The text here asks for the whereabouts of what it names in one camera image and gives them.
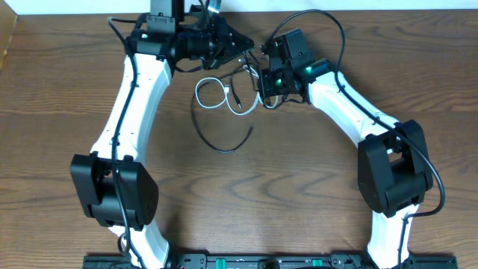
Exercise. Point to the wooden panel at left edge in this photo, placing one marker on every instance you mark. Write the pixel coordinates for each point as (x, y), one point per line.
(8, 23)

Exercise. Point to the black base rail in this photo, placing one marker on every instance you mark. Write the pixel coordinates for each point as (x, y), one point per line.
(335, 260)

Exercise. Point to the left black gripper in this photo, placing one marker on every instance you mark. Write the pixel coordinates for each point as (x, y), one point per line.
(222, 36)

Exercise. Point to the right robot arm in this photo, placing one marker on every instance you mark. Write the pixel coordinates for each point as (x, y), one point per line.
(392, 176)

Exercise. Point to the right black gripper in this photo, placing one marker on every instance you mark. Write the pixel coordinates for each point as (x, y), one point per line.
(267, 84)

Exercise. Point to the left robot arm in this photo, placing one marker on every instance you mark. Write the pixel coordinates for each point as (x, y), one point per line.
(111, 181)

